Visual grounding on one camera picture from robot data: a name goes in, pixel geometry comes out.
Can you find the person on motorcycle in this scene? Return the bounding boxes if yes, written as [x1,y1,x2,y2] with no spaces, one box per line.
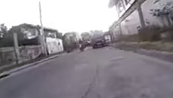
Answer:
[77,38,87,52]

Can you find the dark vehicle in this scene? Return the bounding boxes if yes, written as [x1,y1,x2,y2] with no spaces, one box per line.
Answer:
[89,32,108,50]

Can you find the grey asphalt road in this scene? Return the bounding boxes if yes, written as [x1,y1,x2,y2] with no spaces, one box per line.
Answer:
[0,33,173,98]

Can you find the utility pole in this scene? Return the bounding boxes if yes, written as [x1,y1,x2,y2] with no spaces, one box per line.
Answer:
[35,1,51,57]

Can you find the house with dark roof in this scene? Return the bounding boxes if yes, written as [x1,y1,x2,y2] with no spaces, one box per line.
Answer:
[1,17,64,51]

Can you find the roadside verge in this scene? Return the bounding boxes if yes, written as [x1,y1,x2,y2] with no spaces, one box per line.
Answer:
[108,32,173,82]

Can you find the bare small tree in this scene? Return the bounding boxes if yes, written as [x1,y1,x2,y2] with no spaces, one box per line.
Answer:
[147,0,173,32]

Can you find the grey wall with pillars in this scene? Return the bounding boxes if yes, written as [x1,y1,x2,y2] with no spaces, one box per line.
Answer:
[0,24,67,71]

